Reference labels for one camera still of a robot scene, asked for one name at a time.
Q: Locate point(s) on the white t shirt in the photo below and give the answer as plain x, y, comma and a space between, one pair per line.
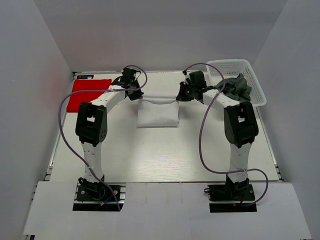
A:
157, 111

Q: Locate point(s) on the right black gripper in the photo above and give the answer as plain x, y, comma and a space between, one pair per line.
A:
182, 96

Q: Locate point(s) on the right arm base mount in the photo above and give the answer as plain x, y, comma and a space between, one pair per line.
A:
231, 197

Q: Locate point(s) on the white plastic basket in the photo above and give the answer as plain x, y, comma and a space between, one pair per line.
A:
218, 70

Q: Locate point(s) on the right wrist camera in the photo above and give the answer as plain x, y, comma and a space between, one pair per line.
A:
187, 79

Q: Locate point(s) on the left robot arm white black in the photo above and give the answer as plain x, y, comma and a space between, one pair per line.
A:
92, 125

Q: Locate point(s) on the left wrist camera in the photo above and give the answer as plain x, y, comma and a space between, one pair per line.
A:
135, 75

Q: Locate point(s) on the blue label sticker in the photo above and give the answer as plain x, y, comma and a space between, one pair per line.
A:
85, 77

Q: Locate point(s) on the folded red t shirt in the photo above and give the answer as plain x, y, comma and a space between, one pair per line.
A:
86, 84

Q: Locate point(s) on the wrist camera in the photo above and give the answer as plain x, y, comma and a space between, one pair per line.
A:
187, 79
135, 75

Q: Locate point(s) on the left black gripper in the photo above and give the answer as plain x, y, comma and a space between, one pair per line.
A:
137, 95

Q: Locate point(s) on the grey t shirt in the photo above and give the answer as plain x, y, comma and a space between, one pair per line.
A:
235, 88

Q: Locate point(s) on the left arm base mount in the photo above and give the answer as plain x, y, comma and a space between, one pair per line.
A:
97, 197

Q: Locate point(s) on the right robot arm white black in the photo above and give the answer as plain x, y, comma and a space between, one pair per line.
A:
230, 98

